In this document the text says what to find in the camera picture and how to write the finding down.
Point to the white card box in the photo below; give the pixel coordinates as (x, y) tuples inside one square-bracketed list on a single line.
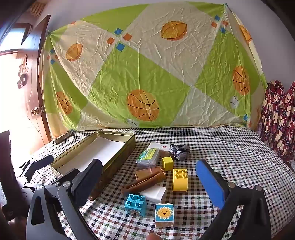
[(156, 146)]

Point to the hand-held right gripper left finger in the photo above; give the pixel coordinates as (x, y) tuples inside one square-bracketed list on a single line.
[(86, 182)]

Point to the brass door knob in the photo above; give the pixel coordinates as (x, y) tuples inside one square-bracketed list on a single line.
[(34, 111)]

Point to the sunflower print building block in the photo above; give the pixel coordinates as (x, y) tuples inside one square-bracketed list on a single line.
[(164, 214)]

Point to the brown wooden door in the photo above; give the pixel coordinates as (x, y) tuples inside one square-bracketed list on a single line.
[(30, 92)]

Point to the white eraser block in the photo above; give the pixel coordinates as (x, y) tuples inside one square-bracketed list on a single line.
[(154, 193)]

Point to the pinkish brown rectangular box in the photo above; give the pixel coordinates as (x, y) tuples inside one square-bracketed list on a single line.
[(147, 173)]

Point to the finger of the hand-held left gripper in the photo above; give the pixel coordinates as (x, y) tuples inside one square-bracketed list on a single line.
[(40, 163)]

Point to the brown wooden brush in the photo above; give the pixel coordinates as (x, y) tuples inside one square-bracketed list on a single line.
[(140, 185)]

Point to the red plaid bear print cloth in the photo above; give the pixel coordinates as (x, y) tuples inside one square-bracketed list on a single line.
[(276, 120)]

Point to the door ornament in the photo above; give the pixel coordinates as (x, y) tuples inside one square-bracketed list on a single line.
[(22, 73)]

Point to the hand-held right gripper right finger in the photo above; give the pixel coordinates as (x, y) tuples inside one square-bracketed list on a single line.
[(209, 182)]

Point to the dark flat bar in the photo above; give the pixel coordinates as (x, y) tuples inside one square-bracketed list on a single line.
[(63, 137)]

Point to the checked tablecloth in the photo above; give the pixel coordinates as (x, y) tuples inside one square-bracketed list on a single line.
[(230, 157)]

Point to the gold tin box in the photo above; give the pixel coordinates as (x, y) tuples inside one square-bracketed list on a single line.
[(92, 152)]

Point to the blue studded building block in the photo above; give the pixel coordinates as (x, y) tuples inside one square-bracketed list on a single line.
[(136, 205)]

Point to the green basketball print sheet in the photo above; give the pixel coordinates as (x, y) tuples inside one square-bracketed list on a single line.
[(149, 80)]

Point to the small yellow cube block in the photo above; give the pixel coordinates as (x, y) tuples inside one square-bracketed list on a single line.
[(167, 163)]

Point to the yellow studded building block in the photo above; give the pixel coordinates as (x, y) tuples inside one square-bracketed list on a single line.
[(179, 182)]

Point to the clear plastic box green label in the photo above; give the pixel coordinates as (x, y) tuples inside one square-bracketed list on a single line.
[(147, 158)]

